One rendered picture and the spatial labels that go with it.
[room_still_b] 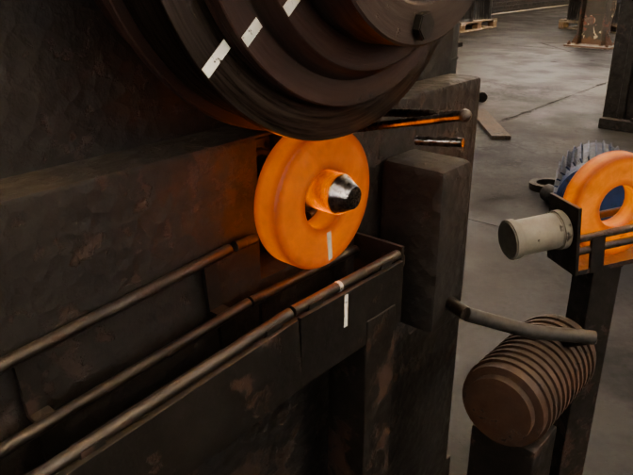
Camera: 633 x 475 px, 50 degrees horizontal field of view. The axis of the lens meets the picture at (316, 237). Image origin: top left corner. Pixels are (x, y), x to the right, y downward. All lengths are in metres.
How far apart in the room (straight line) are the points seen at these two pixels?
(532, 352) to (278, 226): 0.48
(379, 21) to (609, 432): 1.41
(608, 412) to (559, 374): 0.88
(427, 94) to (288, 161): 0.38
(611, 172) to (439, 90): 0.27
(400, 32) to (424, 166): 0.32
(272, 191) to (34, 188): 0.22
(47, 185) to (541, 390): 0.68
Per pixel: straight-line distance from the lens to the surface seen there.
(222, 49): 0.56
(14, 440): 0.63
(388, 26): 0.58
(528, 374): 0.98
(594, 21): 9.58
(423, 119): 0.74
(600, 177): 1.06
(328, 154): 0.71
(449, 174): 0.88
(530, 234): 1.02
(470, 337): 2.10
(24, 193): 0.60
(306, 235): 0.72
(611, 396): 1.96
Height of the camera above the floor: 1.05
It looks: 22 degrees down
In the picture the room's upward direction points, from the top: straight up
